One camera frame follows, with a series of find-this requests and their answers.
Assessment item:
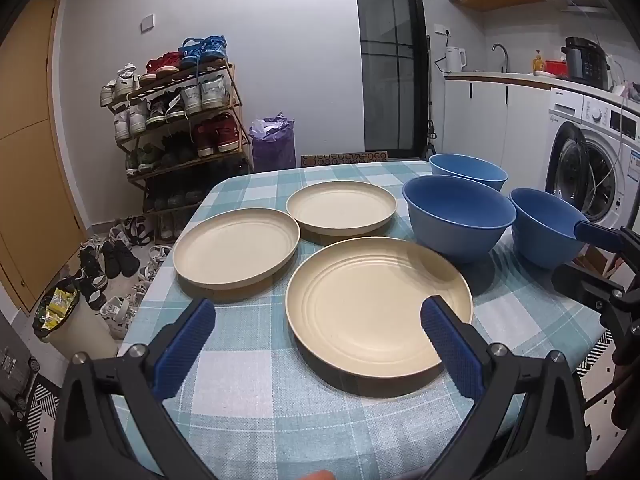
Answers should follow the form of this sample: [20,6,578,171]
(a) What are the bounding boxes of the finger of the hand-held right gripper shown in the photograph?
[574,220,640,261]
[551,262,626,313]

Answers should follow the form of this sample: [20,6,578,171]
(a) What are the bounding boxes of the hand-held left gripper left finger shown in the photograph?
[52,297,217,480]

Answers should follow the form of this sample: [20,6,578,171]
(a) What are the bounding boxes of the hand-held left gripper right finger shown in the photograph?
[420,295,591,480]

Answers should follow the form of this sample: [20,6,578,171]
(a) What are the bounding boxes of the blue plastic bowl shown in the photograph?
[509,187,589,270]
[402,175,517,264]
[428,153,510,192]

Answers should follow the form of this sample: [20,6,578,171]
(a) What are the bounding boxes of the cream round plate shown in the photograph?
[286,237,474,397]
[286,180,398,247]
[173,207,301,304]

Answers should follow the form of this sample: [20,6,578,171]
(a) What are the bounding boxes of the person's right hand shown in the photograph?
[611,332,640,430]

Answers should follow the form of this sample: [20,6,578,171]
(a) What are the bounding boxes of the open cardboard box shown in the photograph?
[570,245,626,281]

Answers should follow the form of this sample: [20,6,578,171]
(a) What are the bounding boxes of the teal checked tablecloth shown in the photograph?
[117,160,614,480]

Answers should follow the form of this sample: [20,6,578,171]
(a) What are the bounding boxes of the cream trash bin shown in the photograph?
[32,285,121,361]

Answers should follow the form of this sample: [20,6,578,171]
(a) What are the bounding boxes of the white washing machine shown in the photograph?
[544,87,640,234]

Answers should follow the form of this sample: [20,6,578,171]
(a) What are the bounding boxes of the scattered shoes pile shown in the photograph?
[75,215,174,341]

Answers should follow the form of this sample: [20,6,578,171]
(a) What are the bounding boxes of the yellow snack wrappers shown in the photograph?
[37,287,79,334]

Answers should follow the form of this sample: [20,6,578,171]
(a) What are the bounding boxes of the pink cloth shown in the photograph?
[612,80,640,106]

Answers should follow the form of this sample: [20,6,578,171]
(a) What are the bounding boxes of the black and white rug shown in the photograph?
[20,332,614,441]

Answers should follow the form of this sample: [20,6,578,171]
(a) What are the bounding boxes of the white kitchen base cabinet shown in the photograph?
[442,71,559,181]

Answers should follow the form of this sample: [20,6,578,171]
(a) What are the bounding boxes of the dark floor equipment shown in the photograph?
[0,345,44,431]

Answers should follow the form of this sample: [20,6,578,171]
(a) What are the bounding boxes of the black pressure cooker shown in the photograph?
[560,36,614,91]

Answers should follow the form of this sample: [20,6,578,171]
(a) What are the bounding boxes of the brown patterned doormat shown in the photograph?
[300,151,390,169]

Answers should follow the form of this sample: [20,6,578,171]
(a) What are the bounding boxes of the wooden shoe rack with shoes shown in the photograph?
[99,35,253,241]

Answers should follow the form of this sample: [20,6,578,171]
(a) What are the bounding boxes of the yellow wooden door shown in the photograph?
[0,0,87,317]

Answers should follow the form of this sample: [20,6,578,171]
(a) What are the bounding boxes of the black framed glass door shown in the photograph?
[352,0,431,161]

